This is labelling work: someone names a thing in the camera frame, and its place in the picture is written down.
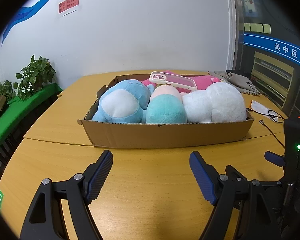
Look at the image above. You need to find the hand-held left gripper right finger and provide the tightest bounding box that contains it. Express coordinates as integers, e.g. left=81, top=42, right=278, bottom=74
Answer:
left=189, top=151, right=282, bottom=240

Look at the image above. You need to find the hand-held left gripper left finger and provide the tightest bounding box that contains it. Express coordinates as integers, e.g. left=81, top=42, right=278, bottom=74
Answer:
left=19, top=150, right=114, bottom=240

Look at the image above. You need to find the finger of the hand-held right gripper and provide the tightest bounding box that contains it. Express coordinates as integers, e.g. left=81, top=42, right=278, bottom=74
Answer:
left=261, top=180, right=294, bottom=189
left=264, top=151, right=287, bottom=167

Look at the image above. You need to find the brown cardboard box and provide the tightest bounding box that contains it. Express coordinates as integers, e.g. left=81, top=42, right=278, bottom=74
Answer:
left=77, top=74, right=255, bottom=150

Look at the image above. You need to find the blue bear plush toy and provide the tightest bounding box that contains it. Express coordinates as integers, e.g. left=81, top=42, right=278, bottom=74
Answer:
left=92, top=79, right=155, bottom=124

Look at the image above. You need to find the white paper packet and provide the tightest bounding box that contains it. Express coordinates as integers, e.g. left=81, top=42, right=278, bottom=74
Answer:
left=251, top=100, right=275, bottom=117

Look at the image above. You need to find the wooden shelf behind glass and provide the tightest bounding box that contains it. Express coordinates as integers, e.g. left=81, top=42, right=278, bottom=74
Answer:
left=250, top=51, right=300, bottom=109

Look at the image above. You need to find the white plush toy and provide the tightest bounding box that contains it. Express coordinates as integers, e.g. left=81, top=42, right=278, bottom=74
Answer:
left=181, top=82, right=247, bottom=123

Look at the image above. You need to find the grey cloth bag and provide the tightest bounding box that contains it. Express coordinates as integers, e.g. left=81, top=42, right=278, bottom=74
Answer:
left=208, top=70, right=261, bottom=95

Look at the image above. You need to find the teal and pink plush toy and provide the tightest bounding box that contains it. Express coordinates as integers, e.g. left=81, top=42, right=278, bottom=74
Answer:
left=146, top=85, right=188, bottom=124

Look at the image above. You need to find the blue window banner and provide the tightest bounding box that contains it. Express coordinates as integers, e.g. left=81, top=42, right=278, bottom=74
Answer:
left=243, top=31, right=300, bottom=70

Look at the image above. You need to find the clear cream phone case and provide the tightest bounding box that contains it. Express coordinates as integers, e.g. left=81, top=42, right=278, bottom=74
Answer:
left=149, top=71, right=197, bottom=92

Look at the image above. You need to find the green cloth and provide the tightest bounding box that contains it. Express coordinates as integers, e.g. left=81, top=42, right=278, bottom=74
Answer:
left=0, top=83, right=63, bottom=155

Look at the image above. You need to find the large green potted plant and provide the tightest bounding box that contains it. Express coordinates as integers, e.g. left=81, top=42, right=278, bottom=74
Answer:
left=16, top=54, right=57, bottom=100

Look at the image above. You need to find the small green potted plant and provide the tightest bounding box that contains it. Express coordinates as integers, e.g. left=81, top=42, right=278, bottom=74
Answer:
left=0, top=80, right=20, bottom=103

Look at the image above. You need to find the cartoon sheep poster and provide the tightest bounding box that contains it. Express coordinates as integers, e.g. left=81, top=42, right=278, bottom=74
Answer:
left=241, top=0, right=257, bottom=15

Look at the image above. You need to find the thin cable with plug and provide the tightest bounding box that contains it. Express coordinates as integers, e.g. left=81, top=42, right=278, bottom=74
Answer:
left=259, top=119, right=292, bottom=148

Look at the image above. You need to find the grey door frame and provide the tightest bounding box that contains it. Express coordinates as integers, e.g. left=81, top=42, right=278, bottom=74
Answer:
left=225, top=0, right=244, bottom=71

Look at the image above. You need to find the red paper wall sign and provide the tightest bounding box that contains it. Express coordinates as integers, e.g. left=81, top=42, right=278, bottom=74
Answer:
left=56, top=0, right=80, bottom=18

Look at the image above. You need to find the blue wall stripe decal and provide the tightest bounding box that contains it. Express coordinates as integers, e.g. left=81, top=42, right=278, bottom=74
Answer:
left=1, top=0, right=88, bottom=47

